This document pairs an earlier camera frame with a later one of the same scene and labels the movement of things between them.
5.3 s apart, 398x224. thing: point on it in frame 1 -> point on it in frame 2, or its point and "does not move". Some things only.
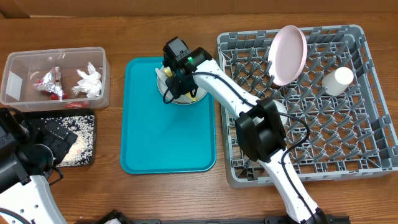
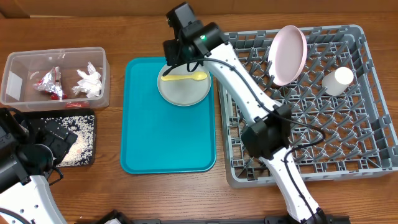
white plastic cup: (336, 82) does not move
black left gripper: (58, 144) does not move
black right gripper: (179, 86) -> (170, 54)
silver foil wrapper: (51, 83) does not move
